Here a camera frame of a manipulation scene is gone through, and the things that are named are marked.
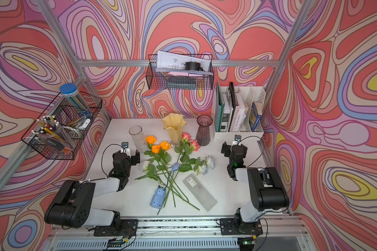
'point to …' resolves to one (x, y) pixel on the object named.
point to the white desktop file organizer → (254, 98)
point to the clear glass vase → (140, 139)
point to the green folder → (220, 105)
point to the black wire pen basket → (76, 126)
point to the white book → (239, 114)
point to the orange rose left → (155, 149)
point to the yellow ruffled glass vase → (173, 123)
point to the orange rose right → (165, 146)
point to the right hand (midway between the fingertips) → (233, 146)
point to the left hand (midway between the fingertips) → (130, 150)
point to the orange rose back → (151, 139)
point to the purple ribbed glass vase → (202, 132)
